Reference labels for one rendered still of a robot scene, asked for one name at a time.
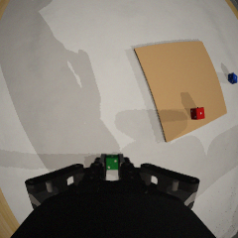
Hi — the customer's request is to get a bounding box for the tan flat mat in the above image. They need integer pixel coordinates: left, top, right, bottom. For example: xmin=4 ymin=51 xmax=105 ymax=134
xmin=134 ymin=42 xmax=227 ymax=143

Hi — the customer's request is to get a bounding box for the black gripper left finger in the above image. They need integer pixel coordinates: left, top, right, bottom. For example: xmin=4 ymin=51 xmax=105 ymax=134
xmin=25 ymin=154 xmax=107 ymax=209

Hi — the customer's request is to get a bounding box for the red die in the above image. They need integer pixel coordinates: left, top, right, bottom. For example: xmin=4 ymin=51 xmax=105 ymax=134
xmin=190 ymin=107 xmax=205 ymax=120

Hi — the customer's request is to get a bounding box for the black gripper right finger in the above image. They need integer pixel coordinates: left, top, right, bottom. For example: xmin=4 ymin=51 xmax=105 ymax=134
xmin=118 ymin=154 xmax=200 ymax=209

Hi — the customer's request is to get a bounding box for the green die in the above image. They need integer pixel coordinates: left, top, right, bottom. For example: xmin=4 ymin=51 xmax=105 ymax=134
xmin=106 ymin=155 xmax=118 ymax=170

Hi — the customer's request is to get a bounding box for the blue die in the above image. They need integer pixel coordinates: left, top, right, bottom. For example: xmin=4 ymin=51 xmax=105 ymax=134
xmin=228 ymin=72 xmax=237 ymax=84

